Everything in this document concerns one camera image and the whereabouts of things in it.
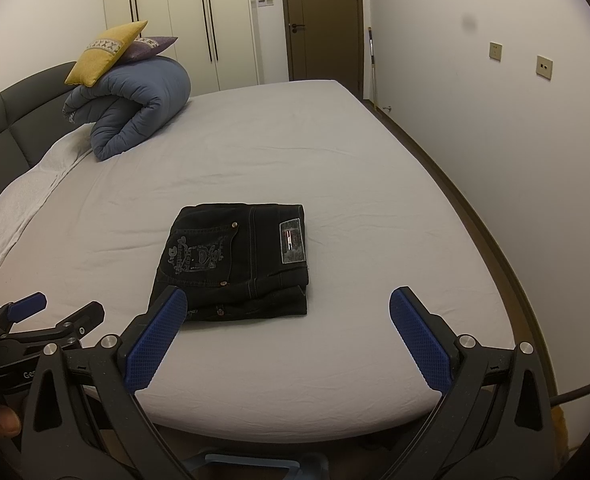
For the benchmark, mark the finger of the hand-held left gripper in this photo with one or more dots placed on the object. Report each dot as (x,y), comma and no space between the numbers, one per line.
(82,320)
(27,306)

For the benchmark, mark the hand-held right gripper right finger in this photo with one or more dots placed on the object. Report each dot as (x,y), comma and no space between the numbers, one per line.
(420,340)

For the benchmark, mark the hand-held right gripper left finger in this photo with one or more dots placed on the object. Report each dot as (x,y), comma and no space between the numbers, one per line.
(157,340)

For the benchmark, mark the black pants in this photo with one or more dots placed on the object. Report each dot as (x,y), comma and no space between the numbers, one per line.
(255,270)

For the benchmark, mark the white towel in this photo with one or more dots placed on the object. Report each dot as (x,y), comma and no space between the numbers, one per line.
(20,200)

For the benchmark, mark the grey padded headboard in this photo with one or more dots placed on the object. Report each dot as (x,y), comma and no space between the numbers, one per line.
(10,120)

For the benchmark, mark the bed with white sheet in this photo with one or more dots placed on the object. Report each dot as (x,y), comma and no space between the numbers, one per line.
(325,160)

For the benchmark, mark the blue rolled duvet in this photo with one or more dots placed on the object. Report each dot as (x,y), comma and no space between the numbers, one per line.
(140,100)

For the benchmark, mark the yellow pillow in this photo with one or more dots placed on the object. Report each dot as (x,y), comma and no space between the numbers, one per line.
(102,55)

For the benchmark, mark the purple pillow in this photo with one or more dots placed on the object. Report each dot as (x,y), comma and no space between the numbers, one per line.
(152,47)

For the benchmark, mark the cream wardrobe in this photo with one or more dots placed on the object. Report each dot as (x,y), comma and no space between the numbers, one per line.
(185,20)

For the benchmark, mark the brown door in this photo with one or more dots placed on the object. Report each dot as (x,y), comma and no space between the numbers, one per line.
(325,20)

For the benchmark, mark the beige wall socket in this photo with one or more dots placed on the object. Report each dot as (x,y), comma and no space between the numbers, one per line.
(495,51)
(544,67)

